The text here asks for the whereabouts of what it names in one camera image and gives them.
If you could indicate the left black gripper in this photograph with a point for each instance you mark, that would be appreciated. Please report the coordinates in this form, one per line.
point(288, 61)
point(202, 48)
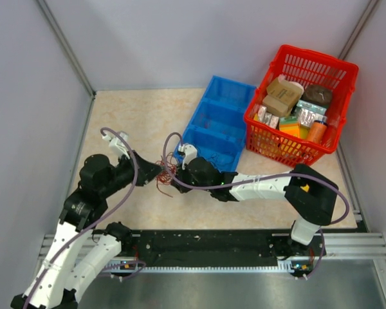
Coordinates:
point(146, 169)

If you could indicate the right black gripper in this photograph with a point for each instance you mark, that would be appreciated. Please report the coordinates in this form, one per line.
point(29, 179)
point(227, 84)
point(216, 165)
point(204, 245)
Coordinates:
point(181, 174)

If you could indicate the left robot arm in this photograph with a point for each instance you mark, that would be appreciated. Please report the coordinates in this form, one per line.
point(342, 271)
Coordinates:
point(62, 280)

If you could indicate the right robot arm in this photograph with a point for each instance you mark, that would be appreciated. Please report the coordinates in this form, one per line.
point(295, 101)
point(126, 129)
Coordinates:
point(311, 194)

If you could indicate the blue three-compartment bin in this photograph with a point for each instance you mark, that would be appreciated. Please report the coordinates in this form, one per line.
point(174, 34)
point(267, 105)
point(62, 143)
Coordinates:
point(217, 129)

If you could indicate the silver foil packets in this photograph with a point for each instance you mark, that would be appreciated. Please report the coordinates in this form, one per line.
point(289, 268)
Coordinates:
point(265, 117)

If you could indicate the lower brown cardboard box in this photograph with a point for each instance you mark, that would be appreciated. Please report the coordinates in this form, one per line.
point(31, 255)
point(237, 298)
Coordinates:
point(276, 107)

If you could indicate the brown cardboard box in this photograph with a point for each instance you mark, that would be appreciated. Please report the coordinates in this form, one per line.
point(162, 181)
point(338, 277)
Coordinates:
point(287, 92)
point(276, 107)

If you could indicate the yellow sponge pack in basket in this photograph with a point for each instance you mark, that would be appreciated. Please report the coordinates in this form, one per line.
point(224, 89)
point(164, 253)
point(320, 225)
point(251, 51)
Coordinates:
point(291, 126)

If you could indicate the upper brown cardboard box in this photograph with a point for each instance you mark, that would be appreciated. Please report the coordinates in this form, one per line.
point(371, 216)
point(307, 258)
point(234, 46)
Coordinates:
point(287, 92)

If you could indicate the teal tissue pack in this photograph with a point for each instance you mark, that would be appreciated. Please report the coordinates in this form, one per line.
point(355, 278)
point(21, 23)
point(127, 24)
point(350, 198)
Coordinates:
point(307, 113)

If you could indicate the orange bottle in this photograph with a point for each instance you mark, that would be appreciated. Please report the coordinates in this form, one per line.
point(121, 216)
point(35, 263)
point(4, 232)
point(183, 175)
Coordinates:
point(316, 132)

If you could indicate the dark brown round item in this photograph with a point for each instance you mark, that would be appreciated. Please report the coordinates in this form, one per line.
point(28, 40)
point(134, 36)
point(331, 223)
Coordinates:
point(317, 94)

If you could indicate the red plastic basket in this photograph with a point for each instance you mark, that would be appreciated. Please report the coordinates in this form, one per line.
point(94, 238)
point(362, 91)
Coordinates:
point(305, 67)

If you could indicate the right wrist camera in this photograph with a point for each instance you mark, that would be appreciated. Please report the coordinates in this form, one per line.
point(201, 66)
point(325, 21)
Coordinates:
point(188, 152)

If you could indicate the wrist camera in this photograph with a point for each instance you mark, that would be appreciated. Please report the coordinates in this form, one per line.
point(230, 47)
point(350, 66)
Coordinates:
point(188, 152)
point(116, 145)

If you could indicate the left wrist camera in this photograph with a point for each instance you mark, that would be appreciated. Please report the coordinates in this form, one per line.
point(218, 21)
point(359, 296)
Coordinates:
point(116, 145)

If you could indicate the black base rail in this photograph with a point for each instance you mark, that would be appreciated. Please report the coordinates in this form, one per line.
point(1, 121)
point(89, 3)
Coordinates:
point(213, 248)

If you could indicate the white cable duct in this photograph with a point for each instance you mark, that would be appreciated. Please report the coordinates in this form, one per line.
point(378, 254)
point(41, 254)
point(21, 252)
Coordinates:
point(124, 267)

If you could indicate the left aluminium corner post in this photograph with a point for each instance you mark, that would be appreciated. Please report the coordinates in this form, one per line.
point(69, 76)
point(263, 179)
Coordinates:
point(65, 46)

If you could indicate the aluminium corner post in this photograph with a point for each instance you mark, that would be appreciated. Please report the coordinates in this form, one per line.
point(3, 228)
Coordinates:
point(65, 46)
point(368, 12)

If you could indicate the right aluminium corner post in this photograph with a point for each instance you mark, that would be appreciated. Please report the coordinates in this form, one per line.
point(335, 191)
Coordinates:
point(368, 12)

